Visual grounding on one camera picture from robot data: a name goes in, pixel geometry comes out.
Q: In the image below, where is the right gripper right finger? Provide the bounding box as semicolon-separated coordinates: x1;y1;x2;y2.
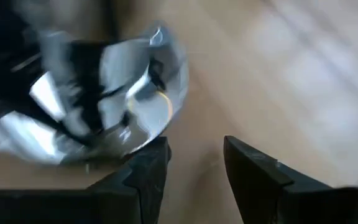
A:
223;135;358;224

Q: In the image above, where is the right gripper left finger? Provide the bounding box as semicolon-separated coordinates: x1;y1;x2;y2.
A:
0;136;172;224

